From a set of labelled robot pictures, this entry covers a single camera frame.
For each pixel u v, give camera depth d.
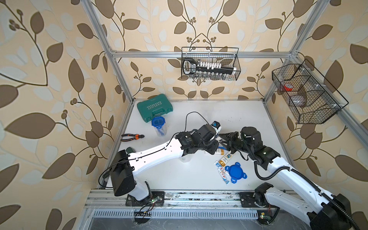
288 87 0.81
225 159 0.87
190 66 0.84
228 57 0.91
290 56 0.91
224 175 0.82
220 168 0.84
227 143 0.70
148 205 0.72
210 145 0.56
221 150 0.90
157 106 1.12
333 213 0.38
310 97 0.74
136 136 0.99
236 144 0.66
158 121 0.94
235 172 0.83
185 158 0.84
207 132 0.54
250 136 0.57
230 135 0.70
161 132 0.96
